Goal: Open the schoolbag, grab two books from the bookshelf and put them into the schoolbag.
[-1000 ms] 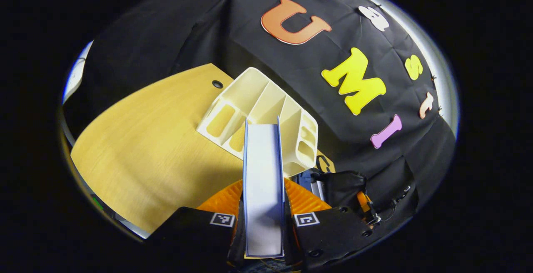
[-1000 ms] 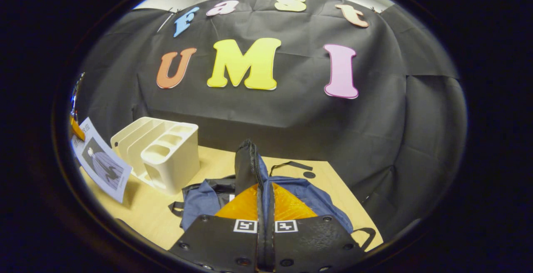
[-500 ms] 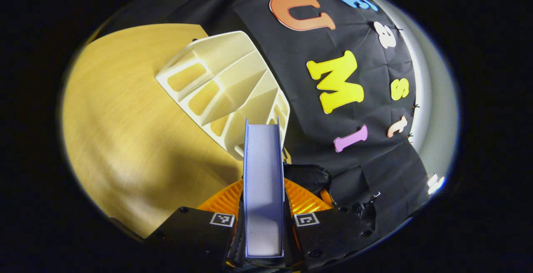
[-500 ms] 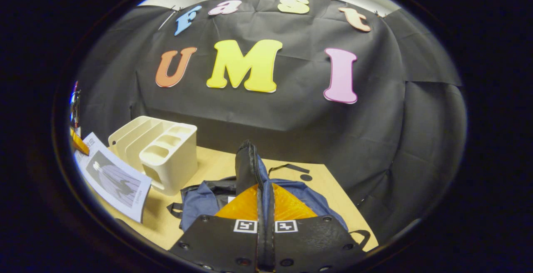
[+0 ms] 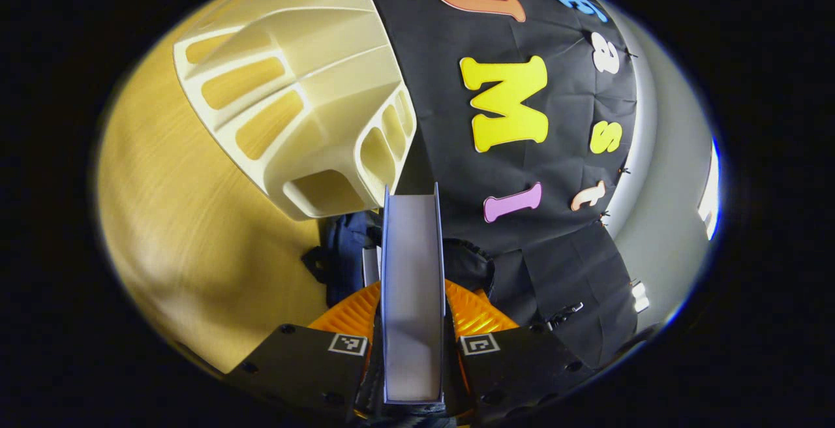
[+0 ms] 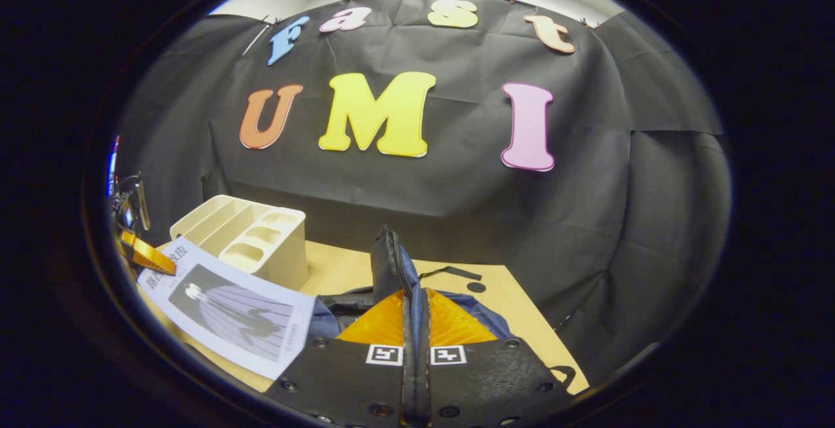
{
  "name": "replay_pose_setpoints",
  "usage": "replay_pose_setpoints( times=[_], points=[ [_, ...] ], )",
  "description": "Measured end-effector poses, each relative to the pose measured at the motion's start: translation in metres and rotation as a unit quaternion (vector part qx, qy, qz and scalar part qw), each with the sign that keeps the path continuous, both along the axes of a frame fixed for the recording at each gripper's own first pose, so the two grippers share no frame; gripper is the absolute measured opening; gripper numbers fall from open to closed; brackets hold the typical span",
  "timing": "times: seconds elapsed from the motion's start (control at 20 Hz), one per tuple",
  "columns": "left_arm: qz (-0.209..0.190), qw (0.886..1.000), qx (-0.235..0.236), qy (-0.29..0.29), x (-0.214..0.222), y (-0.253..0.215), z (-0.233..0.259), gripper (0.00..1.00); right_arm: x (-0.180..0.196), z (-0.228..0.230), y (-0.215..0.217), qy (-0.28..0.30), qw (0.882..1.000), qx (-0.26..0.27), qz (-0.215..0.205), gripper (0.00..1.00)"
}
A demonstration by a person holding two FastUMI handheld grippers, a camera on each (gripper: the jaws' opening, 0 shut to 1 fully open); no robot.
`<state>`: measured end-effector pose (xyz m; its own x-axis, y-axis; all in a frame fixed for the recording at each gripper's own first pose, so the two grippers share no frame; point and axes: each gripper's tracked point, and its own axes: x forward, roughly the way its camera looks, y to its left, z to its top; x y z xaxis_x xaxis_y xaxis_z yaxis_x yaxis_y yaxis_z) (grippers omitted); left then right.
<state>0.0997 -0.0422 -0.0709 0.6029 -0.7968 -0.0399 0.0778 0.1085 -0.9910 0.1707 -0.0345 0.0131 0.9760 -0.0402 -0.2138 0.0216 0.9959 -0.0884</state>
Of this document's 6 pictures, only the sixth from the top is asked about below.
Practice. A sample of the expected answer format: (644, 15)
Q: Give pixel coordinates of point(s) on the blue schoolbag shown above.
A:
(388, 258)

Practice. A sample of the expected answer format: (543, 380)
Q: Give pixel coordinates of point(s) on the white plastic bookshelf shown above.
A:
(261, 239)

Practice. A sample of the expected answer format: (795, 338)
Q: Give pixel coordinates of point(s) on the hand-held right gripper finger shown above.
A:
(424, 389)
(409, 389)

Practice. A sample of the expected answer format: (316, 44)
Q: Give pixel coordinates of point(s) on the grey-blue book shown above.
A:
(228, 314)

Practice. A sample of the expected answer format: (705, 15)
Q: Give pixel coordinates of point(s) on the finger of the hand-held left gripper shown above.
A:
(147, 255)

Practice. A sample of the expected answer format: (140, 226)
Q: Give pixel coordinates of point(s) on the computer monitor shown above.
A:
(113, 167)

